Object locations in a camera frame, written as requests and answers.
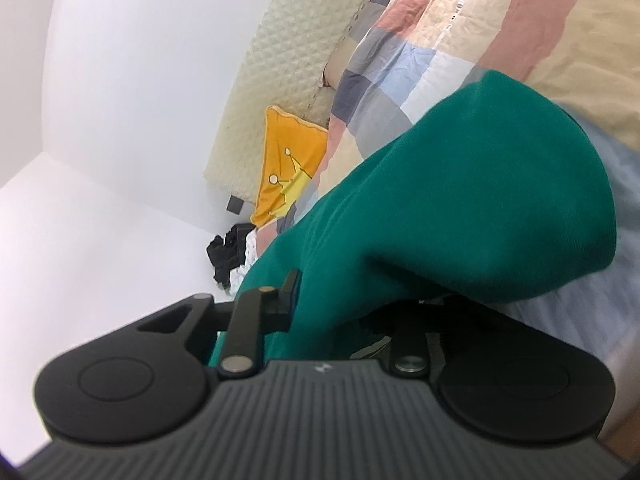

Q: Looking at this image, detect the cream quilted headboard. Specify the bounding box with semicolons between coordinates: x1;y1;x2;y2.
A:
202;0;401;206

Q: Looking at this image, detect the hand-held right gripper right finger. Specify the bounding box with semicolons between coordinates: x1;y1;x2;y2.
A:
360;296;506;377

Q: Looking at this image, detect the yellow crown print pillow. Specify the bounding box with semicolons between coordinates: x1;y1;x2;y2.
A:
250;105;330;228

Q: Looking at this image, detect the black clothes pile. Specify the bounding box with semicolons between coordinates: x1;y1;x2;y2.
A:
206;224;256;288

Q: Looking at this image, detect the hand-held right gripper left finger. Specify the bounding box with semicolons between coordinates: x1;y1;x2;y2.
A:
136;269;303;380

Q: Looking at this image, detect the beige patchwork pillow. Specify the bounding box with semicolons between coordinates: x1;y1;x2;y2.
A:
322;0;416;90

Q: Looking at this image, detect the white crumpled cloth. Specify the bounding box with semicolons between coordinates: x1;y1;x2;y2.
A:
227;230;261;296

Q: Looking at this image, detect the green hoodie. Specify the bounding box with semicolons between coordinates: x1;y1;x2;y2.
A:
207;70;617;366

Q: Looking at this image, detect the patchwork checked duvet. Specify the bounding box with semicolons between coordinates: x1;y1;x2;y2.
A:
272;0;640;456

